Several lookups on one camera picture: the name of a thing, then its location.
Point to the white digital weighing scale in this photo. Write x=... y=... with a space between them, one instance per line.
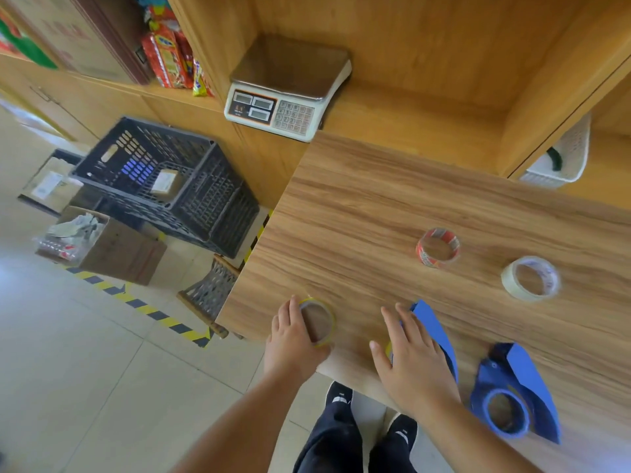
x=291 y=88

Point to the green and red poster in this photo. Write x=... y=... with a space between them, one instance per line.
x=22 y=39

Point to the person's left forearm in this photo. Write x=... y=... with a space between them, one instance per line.
x=236 y=428

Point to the yellow snack packet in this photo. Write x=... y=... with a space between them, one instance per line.
x=199 y=79

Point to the person's left black shoe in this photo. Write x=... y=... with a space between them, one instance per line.
x=339 y=395

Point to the person's right black shoe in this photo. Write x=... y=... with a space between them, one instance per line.
x=403 y=429

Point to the wooden stool with mesh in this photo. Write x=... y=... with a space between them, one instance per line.
x=209 y=293

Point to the person's black shoe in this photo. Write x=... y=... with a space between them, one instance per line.
x=339 y=395
x=403 y=429

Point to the person's right middle finger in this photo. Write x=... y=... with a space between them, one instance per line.
x=408 y=322

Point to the white plastic basket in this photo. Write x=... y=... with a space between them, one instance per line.
x=572 y=155

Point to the blue tape dispenser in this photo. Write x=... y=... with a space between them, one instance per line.
x=522 y=389
x=436 y=332

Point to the person's right thumb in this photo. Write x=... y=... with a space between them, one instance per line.
x=378 y=357

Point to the person's left thumb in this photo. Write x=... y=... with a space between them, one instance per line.
x=323 y=351

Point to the person's left hand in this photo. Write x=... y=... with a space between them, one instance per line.
x=288 y=347

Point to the plastic wrapped goods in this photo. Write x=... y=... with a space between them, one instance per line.
x=69 y=233

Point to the black plastic crate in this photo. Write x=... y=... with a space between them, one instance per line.
x=217 y=206

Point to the orange snack packet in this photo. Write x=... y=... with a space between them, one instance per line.
x=160 y=13

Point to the open brown cardboard box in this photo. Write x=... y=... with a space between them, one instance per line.
x=123 y=253

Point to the wooden shelf cabinet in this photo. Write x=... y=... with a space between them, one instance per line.
x=419 y=68

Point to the black item in basket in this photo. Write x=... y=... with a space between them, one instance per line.
x=555 y=159

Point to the red printed tape roll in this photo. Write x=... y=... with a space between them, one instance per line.
x=430 y=258

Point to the person's right forearm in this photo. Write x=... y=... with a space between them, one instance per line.
x=463 y=438

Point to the small cardboard parcel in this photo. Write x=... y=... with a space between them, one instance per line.
x=164 y=182

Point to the brown door frame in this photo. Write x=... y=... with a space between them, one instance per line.
x=111 y=39

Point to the red snack packet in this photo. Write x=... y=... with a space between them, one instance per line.
x=165 y=56

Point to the yellow black hazard floor tape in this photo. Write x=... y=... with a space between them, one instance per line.
x=148 y=310

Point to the person's left middle finger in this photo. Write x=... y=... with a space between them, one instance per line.
x=284 y=317

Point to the person's right hand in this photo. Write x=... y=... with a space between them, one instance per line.
x=416 y=369

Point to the clear tape roll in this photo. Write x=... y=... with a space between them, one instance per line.
x=512 y=285

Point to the yellow tape roll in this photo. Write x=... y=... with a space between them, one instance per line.
x=323 y=317

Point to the person's black trousers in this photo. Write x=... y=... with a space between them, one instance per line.
x=335 y=443

